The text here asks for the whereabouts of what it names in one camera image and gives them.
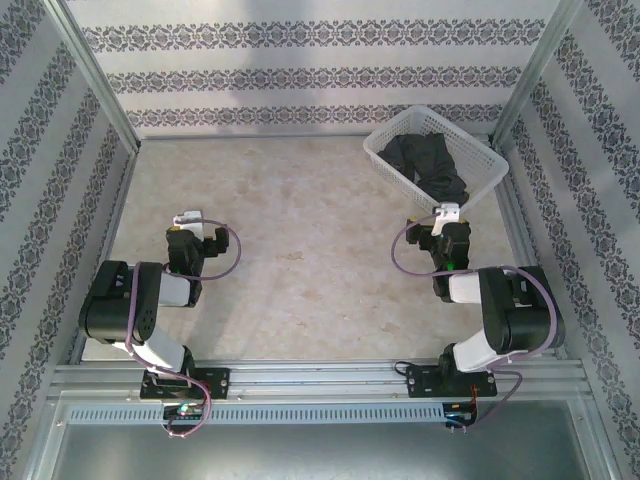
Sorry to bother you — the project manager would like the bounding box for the dark grey t-shirt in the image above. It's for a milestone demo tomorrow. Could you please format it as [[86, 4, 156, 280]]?
[[375, 130, 471, 205]]

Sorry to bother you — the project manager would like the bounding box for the aluminium profile rail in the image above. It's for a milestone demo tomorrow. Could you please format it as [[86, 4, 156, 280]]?
[[48, 360, 587, 400]]

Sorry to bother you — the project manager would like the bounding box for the aluminium frame post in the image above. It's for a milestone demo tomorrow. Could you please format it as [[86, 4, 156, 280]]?
[[492, 0, 585, 147], [43, 0, 142, 152]]

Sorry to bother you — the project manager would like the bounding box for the aluminium side rail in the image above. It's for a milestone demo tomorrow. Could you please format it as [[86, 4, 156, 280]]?
[[67, 144, 141, 365], [498, 177, 571, 361]]

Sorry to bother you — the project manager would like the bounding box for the slotted grey cable duct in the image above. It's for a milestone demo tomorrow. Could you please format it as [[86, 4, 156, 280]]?
[[64, 403, 481, 424]]

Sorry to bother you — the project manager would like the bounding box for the small controller board with LED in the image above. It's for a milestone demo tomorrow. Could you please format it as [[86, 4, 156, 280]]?
[[443, 401, 479, 430], [163, 403, 207, 421]]

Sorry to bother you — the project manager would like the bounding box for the grey sheet metal panel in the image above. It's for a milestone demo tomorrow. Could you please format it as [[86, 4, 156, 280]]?
[[22, 390, 619, 480]]

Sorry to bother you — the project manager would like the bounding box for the white plastic mesh basket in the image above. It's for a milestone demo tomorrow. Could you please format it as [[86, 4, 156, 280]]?
[[363, 104, 510, 214]]

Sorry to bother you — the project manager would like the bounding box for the purple camera cable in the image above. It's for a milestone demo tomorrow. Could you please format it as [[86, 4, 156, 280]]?
[[391, 214, 559, 432], [122, 218, 243, 440]]

